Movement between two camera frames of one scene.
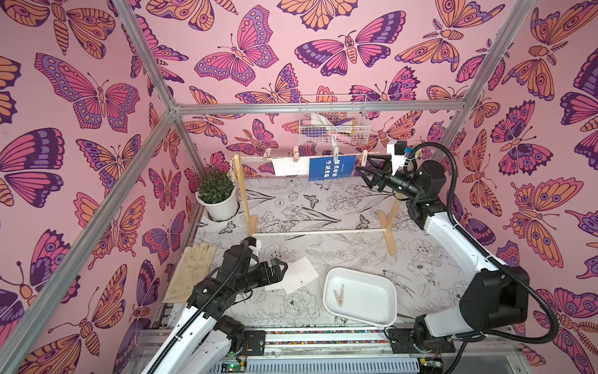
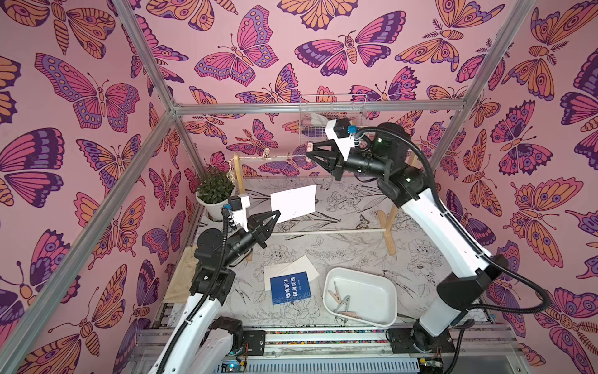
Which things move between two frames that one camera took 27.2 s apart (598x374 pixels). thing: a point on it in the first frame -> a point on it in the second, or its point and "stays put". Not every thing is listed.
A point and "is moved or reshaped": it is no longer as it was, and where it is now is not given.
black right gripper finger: [373, 177] -> [335, 170]
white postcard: [297, 273] stays put
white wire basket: [322, 116] stays put
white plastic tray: [367, 298] stays put
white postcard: [287, 167] -> [293, 202]
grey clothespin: [335, 149] is moved or reshaped
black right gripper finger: [388, 165] -> [335, 151]
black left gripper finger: [279, 268] -> [265, 234]
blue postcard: [325, 167] is moved or reshaped
